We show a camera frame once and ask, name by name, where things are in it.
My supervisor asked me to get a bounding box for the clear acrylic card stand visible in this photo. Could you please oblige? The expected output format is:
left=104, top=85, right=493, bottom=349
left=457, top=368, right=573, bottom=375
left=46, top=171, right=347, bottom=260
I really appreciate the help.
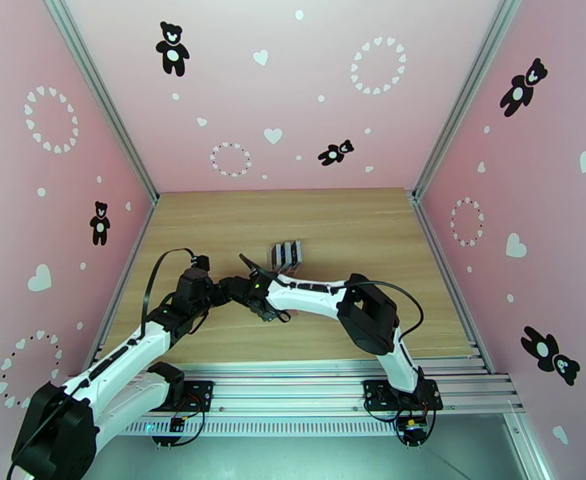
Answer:
left=266, top=238, right=305, bottom=274

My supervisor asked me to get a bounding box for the aluminium frame post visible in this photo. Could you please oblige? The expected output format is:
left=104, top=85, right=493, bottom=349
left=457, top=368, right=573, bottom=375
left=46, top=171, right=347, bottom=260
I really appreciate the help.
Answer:
left=411, top=0, right=526, bottom=201
left=40, top=0, right=160, bottom=204

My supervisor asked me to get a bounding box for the arm elbow cable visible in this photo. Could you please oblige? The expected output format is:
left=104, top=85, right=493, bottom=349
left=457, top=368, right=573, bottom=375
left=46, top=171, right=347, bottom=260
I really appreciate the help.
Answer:
left=5, top=383, right=85, bottom=480
left=347, top=274, right=425, bottom=343

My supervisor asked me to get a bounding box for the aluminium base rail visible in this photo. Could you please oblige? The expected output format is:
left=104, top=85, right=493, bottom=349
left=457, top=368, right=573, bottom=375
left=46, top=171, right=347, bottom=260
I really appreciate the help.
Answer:
left=51, top=359, right=527, bottom=421

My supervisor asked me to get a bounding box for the right arm elbow cable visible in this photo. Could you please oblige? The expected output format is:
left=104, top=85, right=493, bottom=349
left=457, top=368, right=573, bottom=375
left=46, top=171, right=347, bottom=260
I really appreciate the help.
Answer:
left=347, top=274, right=425, bottom=343

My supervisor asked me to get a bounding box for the aluminium side rail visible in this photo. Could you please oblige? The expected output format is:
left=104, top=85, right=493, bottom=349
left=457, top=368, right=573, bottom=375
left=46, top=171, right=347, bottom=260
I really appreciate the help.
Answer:
left=411, top=194, right=497, bottom=376
left=94, top=201, right=157, bottom=357

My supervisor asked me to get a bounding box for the left arm elbow cable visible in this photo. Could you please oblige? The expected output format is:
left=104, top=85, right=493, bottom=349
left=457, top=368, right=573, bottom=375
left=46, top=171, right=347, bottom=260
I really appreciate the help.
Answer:
left=5, top=383, right=85, bottom=480

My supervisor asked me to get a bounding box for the perforated metal strip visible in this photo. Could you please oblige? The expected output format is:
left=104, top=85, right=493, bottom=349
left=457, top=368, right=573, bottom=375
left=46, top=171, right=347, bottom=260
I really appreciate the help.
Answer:
left=122, top=418, right=405, bottom=438

